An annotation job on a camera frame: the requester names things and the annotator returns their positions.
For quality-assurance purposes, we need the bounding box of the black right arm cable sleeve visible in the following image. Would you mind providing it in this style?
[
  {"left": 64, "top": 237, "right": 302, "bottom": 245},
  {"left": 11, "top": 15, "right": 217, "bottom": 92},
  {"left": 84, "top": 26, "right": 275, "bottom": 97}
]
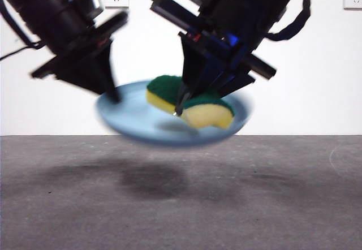
[{"left": 265, "top": 0, "right": 315, "bottom": 42}]

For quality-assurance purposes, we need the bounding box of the light blue round plate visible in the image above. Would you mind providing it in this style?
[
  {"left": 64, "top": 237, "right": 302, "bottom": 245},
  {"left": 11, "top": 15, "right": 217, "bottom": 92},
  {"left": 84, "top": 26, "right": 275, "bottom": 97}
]
[{"left": 94, "top": 80, "right": 254, "bottom": 148}]

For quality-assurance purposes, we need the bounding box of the yellow sponge with green pad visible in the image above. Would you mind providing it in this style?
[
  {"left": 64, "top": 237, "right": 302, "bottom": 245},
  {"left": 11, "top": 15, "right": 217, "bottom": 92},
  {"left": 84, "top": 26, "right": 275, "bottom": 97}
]
[{"left": 146, "top": 75, "right": 235, "bottom": 131}]

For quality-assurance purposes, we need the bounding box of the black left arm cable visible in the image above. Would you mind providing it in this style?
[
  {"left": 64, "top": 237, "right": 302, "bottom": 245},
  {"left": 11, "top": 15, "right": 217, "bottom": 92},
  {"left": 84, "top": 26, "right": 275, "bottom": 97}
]
[{"left": 0, "top": 0, "right": 46, "bottom": 62}]

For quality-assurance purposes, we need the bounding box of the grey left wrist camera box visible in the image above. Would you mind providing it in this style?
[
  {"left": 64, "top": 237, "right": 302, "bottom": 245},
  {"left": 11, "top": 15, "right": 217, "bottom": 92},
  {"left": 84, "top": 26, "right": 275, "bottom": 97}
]
[{"left": 84, "top": 0, "right": 106, "bottom": 19}]

